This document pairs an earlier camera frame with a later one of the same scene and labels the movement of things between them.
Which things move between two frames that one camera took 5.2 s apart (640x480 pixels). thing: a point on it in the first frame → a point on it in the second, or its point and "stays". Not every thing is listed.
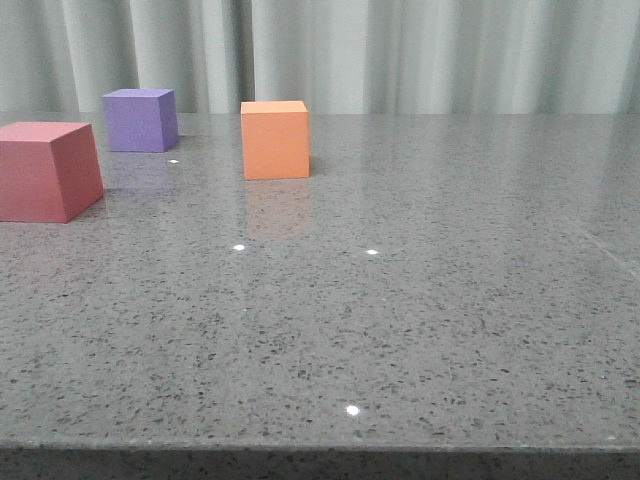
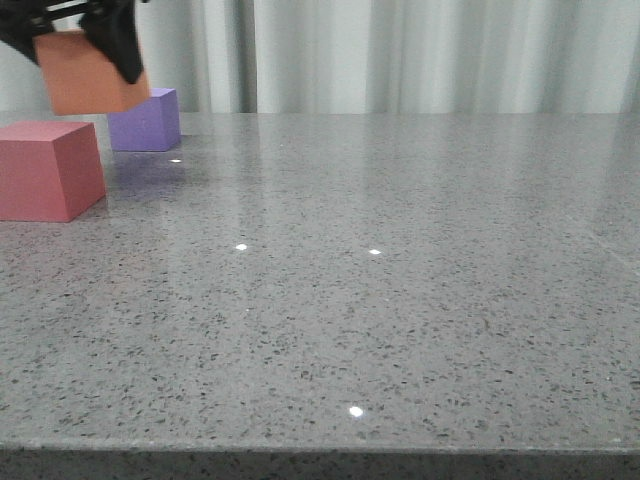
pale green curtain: [343, 57] stays
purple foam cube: [141, 119] stays
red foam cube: [49, 171] stays
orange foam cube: [276, 139] → [81, 79]
